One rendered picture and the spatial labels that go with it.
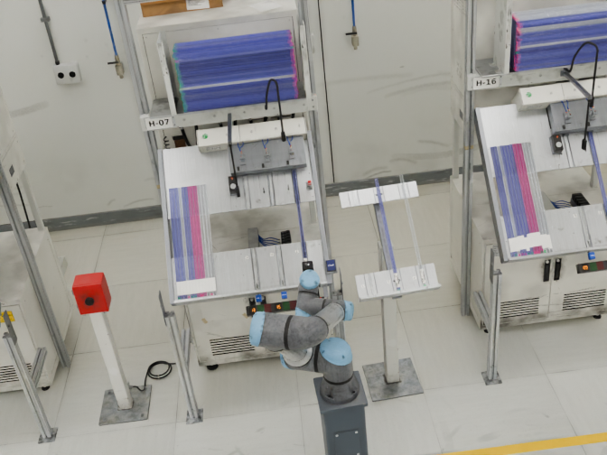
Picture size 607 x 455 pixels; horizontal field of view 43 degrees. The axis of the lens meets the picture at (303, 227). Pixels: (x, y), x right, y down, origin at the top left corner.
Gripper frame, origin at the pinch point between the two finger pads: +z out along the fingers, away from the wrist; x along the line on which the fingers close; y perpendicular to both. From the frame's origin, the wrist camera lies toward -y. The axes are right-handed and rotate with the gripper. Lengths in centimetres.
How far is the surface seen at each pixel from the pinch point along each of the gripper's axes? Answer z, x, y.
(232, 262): 5.3, -31.6, -17.2
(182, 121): -8, -46, -80
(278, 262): 5.3, -11.7, -14.6
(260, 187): 5, -16, -50
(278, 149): -1, -6, -64
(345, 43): 111, 44, -171
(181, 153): 5, -50, -70
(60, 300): 94, -135, -29
